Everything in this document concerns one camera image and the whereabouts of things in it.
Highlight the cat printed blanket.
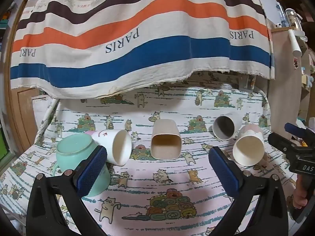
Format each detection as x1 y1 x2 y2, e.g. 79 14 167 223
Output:
0 71 299 236

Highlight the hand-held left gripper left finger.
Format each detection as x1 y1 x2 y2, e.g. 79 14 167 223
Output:
26 145 109 236

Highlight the mint green cup with handle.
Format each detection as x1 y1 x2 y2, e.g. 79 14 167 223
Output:
52 134 112 197

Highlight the wooden cabinet door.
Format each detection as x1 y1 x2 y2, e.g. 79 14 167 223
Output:
0 86 43 159

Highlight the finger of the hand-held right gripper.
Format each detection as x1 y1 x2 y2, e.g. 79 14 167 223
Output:
284 122 309 141
268 132 301 156

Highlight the white metal frame tube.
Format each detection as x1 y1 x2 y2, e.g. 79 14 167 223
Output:
36 98 60 142

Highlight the clear bottle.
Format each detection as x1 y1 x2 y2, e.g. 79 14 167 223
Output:
285 8 308 43

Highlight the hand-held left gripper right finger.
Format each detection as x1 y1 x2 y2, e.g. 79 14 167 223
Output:
209 146 289 236

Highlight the grey round cup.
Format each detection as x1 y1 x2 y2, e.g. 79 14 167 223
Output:
212 112 243 141

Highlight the beige square cup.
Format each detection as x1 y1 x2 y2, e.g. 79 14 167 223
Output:
150 119 183 160

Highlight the wooden shelf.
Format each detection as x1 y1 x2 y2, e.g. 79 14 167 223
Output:
269 26 315 134

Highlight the striped cloth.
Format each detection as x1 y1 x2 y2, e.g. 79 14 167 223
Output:
9 0 275 99

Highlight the white roller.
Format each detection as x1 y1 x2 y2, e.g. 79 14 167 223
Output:
288 29 303 57

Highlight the white cup with jagged pink print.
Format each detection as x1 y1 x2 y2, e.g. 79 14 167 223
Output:
232 124 267 167

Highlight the white cup with pink base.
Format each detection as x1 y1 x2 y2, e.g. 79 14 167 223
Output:
84 129 133 167

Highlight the person's right hand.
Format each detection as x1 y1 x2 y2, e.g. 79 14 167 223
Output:
292 177 308 210

